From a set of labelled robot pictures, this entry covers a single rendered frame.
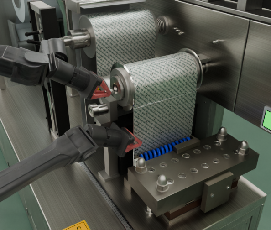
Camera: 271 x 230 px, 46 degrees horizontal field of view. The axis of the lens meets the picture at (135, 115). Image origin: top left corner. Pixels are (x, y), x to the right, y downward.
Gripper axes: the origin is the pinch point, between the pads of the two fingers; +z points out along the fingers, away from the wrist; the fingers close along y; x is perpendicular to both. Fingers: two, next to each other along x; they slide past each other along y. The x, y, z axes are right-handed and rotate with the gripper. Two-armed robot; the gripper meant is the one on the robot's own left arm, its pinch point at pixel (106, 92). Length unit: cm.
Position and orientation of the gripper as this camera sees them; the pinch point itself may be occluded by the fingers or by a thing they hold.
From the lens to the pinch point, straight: 94.8
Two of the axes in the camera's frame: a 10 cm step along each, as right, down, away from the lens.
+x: 5.0, -8.5, -1.4
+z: 6.6, 2.7, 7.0
